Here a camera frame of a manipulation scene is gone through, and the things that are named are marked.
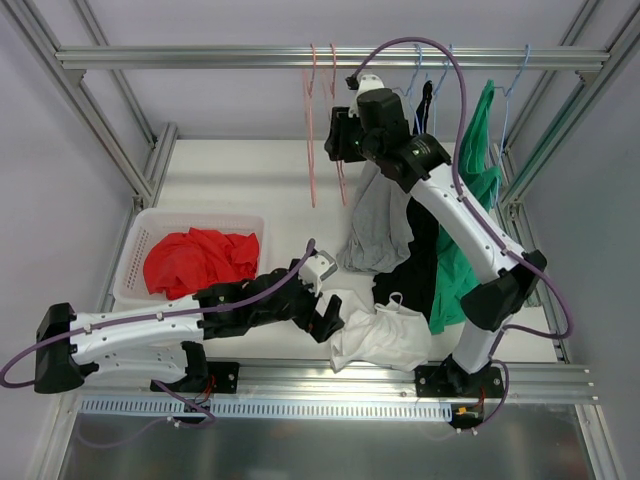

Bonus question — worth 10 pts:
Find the white slotted cable duct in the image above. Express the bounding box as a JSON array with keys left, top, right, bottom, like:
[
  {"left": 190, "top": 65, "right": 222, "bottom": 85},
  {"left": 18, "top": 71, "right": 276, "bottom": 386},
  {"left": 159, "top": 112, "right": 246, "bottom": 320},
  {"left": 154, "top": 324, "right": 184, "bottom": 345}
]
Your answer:
[{"left": 79, "top": 396, "right": 453, "bottom": 423}]

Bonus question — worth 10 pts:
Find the red tank top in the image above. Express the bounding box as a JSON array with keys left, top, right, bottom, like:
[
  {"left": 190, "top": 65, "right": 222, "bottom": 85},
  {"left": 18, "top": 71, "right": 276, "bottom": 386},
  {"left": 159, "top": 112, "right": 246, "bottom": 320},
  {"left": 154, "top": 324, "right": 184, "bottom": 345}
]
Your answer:
[{"left": 143, "top": 228, "right": 260, "bottom": 300}]

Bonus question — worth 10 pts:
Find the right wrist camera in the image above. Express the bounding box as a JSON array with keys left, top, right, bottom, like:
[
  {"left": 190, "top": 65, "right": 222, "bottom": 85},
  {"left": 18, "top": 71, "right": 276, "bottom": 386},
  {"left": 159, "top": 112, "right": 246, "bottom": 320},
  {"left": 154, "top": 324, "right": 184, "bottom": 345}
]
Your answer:
[{"left": 349, "top": 74, "right": 385, "bottom": 116}]

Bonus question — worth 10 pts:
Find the black tank top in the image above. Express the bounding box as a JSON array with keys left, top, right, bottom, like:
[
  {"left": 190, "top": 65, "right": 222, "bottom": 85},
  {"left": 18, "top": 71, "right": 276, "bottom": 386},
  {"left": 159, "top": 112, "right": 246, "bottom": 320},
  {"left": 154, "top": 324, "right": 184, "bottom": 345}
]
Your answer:
[{"left": 370, "top": 79, "right": 444, "bottom": 321}]

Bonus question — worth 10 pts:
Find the white tank top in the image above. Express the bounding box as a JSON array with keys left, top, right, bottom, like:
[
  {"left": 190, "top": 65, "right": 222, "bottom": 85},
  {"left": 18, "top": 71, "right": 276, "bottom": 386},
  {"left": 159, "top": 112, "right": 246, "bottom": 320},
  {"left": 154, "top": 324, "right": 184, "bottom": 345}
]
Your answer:
[{"left": 328, "top": 289, "right": 432, "bottom": 372}]

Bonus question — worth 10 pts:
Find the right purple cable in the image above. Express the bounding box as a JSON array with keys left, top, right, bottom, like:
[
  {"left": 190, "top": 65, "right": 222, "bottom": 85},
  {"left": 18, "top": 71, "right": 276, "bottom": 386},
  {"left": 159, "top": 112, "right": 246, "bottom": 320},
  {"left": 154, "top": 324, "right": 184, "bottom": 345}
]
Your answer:
[{"left": 349, "top": 37, "right": 574, "bottom": 426}]

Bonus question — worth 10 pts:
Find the aluminium hanging rail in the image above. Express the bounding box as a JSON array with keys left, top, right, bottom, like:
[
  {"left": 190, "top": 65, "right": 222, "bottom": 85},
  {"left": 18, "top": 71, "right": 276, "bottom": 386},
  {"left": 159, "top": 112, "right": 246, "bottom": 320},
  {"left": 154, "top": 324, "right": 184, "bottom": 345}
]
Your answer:
[{"left": 55, "top": 41, "right": 610, "bottom": 72}]

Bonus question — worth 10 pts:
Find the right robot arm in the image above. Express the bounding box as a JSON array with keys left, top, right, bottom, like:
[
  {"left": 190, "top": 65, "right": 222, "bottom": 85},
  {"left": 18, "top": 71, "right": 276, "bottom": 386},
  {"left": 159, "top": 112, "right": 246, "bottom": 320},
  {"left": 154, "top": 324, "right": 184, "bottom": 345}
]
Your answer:
[{"left": 325, "top": 88, "right": 546, "bottom": 397}]

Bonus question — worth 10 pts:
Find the white plastic basket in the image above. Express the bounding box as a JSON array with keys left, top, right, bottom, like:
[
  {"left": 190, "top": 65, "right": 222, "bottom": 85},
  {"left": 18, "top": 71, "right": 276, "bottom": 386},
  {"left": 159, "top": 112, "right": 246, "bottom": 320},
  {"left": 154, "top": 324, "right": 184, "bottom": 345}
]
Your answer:
[{"left": 112, "top": 208, "right": 269, "bottom": 309}]

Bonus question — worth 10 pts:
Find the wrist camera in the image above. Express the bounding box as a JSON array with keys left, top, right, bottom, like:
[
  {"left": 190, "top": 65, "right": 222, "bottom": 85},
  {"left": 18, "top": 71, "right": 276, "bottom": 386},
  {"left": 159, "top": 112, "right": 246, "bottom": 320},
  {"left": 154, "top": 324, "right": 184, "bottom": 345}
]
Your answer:
[
  {"left": 349, "top": 74, "right": 385, "bottom": 116},
  {"left": 298, "top": 250, "right": 338, "bottom": 297}
]

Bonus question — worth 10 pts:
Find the grey tank top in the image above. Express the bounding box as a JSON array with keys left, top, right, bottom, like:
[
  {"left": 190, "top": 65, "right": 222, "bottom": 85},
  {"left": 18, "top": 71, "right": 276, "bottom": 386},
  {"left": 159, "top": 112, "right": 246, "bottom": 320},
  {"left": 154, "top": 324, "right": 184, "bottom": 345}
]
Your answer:
[{"left": 338, "top": 162, "right": 414, "bottom": 274}]

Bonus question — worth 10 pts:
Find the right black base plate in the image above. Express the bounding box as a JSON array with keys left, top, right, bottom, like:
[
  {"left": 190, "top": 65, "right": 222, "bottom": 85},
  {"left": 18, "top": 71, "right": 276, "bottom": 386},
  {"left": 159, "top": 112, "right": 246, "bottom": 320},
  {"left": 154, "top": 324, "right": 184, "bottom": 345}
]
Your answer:
[{"left": 414, "top": 364, "right": 504, "bottom": 399}]

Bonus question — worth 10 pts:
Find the blue hanger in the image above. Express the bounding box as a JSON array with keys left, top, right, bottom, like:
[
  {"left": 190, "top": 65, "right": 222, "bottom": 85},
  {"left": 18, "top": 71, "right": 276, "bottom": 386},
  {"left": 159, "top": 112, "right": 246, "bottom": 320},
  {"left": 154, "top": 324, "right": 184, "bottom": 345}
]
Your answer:
[
  {"left": 493, "top": 43, "right": 532, "bottom": 167},
  {"left": 431, "top": 55, "right": 451, "bottom": 136},
  {"left": 401, "top": 43, "right": 423, "bottom": 134}
]

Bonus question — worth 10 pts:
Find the green tank top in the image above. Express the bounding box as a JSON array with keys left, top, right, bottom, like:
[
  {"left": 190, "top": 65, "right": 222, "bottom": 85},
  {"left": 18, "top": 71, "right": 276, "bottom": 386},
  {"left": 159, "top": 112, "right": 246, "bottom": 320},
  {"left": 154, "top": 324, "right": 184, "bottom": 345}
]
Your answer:
[{"left": 429, "top": 79, "right": 502, "bottom": 335}]

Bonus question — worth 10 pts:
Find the pink hanger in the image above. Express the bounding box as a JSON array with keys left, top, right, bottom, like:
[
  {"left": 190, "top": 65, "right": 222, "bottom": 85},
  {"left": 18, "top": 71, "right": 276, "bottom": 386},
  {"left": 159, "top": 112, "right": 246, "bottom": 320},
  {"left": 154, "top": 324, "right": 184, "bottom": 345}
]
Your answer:
[
  {"left": 322, "top": 43, "right": 348, "bottom": 207},
  {"left": 302, "top": 44, "right": 317, "bottom": 208}
]

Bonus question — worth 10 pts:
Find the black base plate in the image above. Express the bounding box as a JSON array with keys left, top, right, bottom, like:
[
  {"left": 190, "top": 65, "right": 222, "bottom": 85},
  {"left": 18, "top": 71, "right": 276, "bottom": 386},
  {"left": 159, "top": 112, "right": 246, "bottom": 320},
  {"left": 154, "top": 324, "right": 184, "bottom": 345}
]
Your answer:
[
  {"left": 414, "top": 364, "right": 504, "bottom": 399},
  {"left": 165, "top": 361, "right": 240, "bottom": 394}
]

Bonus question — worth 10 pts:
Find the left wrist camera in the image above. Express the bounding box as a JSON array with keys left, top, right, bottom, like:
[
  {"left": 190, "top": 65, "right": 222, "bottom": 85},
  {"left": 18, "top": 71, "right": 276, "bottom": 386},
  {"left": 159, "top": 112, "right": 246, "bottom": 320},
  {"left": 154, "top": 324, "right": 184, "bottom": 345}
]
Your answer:
[{"left": 298, "top": 250, "right": 338, "bottom": 297}]

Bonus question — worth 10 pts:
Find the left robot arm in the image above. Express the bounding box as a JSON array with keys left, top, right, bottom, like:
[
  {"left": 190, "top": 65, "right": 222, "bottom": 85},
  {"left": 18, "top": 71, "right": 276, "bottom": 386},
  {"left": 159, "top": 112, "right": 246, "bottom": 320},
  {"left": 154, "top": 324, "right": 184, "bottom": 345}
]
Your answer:
[{"left": 34, "top": 269, "right": 344, "bottom": 394}]

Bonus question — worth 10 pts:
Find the aluminium front rail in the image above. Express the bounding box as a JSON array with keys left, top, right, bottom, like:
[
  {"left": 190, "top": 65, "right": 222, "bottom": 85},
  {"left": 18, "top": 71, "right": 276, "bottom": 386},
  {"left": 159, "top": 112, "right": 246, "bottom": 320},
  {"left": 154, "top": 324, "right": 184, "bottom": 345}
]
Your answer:
[{"left": 57, "top": 357, "right": 599, "bottom": 405}]

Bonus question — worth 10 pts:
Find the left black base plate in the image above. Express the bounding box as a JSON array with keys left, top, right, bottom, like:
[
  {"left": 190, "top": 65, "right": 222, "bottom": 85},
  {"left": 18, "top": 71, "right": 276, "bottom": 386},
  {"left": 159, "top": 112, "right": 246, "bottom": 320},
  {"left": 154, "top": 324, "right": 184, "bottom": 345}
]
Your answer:
[{"left": 165, "top": 361, "right": 240, "bottom": 394}]

